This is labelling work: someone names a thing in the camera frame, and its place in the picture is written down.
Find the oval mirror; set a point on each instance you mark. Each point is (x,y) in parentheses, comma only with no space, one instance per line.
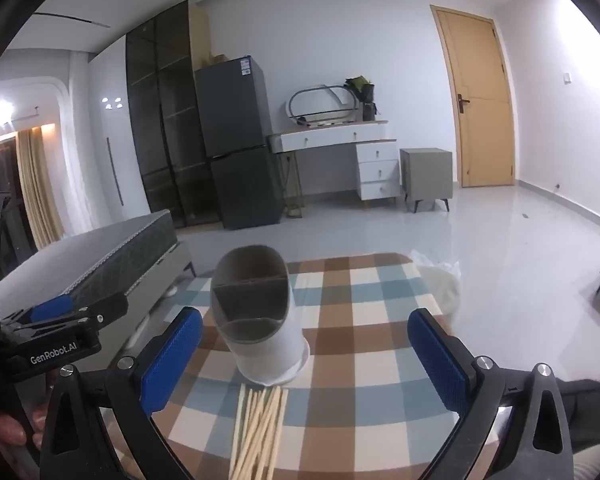
(320,105)

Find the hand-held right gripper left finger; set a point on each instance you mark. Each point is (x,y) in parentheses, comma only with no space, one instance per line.
(172,360)

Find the wrapped flower bouquet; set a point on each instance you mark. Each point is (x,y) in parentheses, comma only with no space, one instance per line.
(362,92)

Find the person's left hand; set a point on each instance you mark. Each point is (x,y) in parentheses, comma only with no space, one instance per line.
(10,427)

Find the grey mattress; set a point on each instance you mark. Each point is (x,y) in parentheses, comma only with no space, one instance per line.
(95,255)

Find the small cardboard box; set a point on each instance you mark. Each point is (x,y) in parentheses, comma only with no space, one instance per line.
(220,59)

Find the checkered tablecloth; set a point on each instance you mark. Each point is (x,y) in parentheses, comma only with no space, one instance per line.
(360,310)

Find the white and grey utensil holder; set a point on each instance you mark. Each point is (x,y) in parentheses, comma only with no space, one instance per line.
(280,345)

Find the bundle of wooden chopsticks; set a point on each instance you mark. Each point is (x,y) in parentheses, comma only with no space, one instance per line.
(260,435)

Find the dark grey refrigerator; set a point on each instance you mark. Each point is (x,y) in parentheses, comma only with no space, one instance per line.
(235,135)

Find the gold metal stool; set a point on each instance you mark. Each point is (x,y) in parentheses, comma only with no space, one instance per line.
(292,185)

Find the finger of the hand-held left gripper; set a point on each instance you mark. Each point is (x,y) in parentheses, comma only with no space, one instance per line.
(52,307)
(105,307)

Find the yellow wooden door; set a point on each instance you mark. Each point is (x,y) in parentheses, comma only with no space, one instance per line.
(480,110)

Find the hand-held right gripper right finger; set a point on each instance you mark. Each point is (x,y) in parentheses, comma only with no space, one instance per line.
(440,360)

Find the white vanity desk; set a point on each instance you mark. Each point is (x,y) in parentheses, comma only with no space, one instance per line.
(375,160)

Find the white wardrobe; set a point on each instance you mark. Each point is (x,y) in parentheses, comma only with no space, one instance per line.
(112,110)

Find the dark glass cabinet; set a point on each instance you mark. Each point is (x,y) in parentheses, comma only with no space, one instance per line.
(155,110)

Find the grey nightstand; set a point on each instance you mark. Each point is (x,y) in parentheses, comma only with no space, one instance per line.
(425,175)

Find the dark cloth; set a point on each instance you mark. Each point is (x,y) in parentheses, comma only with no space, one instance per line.
(595,410)

